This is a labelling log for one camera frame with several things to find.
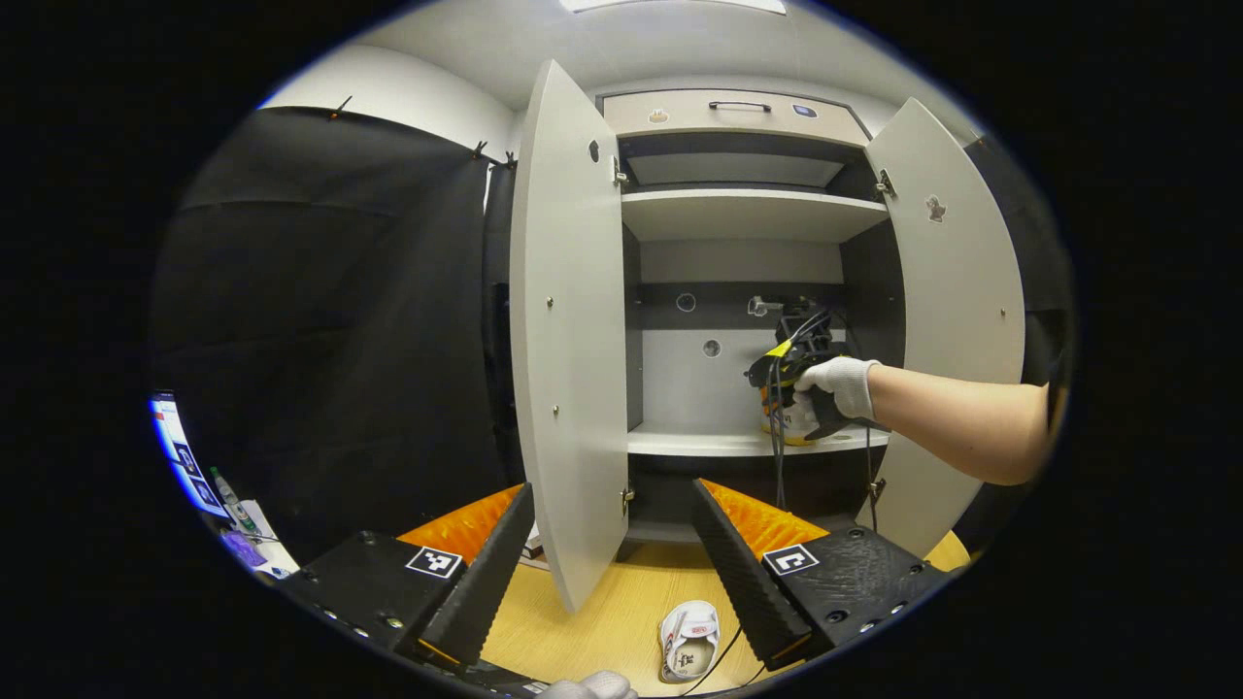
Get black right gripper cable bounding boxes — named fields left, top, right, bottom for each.
left=765, top=309, right=838, bottom=513

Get black backdrop cloth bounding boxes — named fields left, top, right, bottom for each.
left=151, top=107, right=516, bottom=564

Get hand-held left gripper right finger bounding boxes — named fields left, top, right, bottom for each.
left=691, top=478, right=957, bottom=673

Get computer monitor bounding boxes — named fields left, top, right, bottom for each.
left=149, top=391, right=232, bottom=520

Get white shoe cabinet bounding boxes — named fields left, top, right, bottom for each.
left=597, top=89, right=909, bottom=545

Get beige cabinet drawer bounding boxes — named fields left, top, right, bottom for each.
left=602, top=89, right=872, bottom=149

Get white shoe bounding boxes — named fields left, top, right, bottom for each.
left=658, top=600, right=722, bottom=682
left=760, top=388, right=824, bottom=448

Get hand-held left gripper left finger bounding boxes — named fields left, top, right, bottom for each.
left=277, top=483, right=537, bottom=671

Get white papers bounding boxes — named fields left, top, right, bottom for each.
left=221, top=500, right=300, bottom=581

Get green marker pen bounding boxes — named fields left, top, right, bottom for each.
left=209, top=466, right=255, bottom=533

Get white cabinet door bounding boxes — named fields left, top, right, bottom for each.
left=509, top=60, right=632, bottom=615
left=855, top=97, right=1027, bottom=559

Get white cabinet shelf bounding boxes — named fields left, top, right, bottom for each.
left=626, top=424, right=891, bottom=459
left=621, top=188, right=891, bottom=244

